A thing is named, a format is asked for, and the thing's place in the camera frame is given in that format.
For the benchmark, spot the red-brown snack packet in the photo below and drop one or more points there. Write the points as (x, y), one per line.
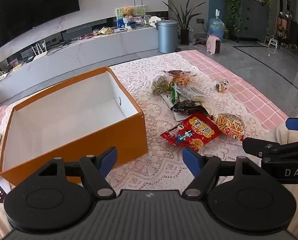
(176, 73)

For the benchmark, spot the small clear candy packet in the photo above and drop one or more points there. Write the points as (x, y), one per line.
(221, 86)

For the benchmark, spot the green vegetable snack packet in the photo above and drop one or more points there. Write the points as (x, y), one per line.
(160, 85)

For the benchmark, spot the yellow snack bags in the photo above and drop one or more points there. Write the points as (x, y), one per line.
(104, 31)

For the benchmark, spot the wall socket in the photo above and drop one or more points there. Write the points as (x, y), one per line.
(200, 20)

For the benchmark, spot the white television console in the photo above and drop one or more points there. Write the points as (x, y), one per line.
(114, 45)

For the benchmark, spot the pink checked tablecloth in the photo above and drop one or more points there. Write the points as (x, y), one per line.
(239, 80)

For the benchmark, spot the clear pale snack packet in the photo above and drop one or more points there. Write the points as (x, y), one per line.
(191, 92)

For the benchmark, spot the dark brown snack packet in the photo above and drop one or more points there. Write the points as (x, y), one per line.
(186, 107)

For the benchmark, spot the white kitchen scale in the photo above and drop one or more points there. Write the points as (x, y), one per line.
(120, 30)

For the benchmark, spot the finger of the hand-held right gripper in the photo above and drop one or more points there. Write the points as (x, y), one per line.
(254, 146)
(293, 123)

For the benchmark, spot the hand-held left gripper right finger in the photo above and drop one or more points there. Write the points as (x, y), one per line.
(190, 158)

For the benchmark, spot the red snack packet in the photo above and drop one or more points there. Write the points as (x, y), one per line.
(189, 132)

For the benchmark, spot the yellow bean snack packet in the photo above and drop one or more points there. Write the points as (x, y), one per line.
(181, 80)

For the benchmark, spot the orange cardboard box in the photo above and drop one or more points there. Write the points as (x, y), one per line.
(89, 140)

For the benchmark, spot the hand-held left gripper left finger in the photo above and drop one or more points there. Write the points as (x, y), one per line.
(109, 158)

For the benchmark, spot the pink space heater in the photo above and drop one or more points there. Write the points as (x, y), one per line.
(213, 44)

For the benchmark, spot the cream cloth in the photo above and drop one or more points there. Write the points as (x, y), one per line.
(281, 133)

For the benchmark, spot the dark grey cabinet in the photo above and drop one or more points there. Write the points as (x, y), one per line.
(254, 20)

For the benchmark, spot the blue water jug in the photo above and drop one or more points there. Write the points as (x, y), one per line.
(216, 27)

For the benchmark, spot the black television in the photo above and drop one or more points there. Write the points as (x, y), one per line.
(33, 7)

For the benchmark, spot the white router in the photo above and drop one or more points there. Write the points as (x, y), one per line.
(40, 53)

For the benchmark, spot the potted long-leaf plant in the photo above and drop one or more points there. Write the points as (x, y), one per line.
(185, 32)

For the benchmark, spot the white snack packet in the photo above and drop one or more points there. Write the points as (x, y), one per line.
(167, 98)

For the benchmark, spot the white step stool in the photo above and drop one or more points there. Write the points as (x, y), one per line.
(272, 42)

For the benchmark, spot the brown teddy bear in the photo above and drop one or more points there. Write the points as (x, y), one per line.
(128, 12)

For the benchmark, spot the clear stick snack packet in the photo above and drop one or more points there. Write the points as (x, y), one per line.
(229, 126)

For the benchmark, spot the grey trash can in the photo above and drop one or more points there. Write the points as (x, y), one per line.
(167, 37)

